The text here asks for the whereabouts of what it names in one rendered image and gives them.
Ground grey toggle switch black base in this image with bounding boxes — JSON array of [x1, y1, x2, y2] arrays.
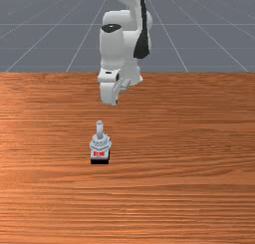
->
[[89, 120, 113, 165]]

